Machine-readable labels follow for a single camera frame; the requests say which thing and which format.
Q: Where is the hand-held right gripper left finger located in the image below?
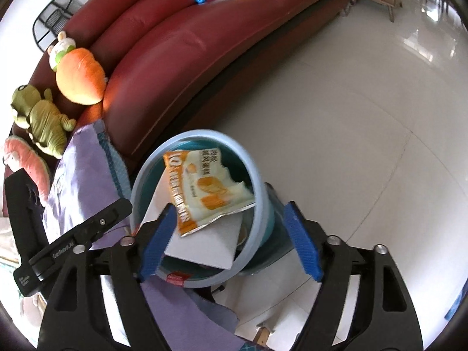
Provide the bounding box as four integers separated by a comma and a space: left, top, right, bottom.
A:
37, 203, 178, 351

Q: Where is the teal patterned cloth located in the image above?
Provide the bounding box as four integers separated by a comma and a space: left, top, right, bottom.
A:
96, 121, 133, 200

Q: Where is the black wire rack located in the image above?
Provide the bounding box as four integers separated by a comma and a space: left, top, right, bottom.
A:
32, 0, 83, 50

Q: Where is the dark red leather sofa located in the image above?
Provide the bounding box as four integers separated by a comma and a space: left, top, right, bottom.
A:
2, 0, 361, 161

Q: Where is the purple floral tablecloth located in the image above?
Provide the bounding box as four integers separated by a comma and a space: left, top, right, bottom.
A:
42, 121, 242, 351

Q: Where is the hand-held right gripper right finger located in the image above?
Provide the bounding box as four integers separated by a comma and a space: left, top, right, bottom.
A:
283, 200, 425, 351

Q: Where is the green plush toy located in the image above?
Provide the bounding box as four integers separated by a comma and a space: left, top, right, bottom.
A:
10, 85, 77, 159

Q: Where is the orange carrot plush toy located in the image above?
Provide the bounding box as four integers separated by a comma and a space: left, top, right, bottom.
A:
49, 31, 109, 106

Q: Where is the orange white snack packet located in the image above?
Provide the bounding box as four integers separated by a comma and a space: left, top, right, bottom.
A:
163, 149, 257, 238

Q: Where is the pink plush toy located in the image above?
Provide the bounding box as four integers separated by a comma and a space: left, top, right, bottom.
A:
2, 135, 52, 205

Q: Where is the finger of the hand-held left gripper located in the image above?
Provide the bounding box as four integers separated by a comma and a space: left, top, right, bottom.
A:
28, 198, 133, 275

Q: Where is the light blue trash bin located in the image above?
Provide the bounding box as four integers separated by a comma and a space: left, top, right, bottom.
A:
130, 129, 277, 289

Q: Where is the white cardboard box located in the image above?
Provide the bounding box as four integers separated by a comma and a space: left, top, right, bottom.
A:
139, 175, 244, 270

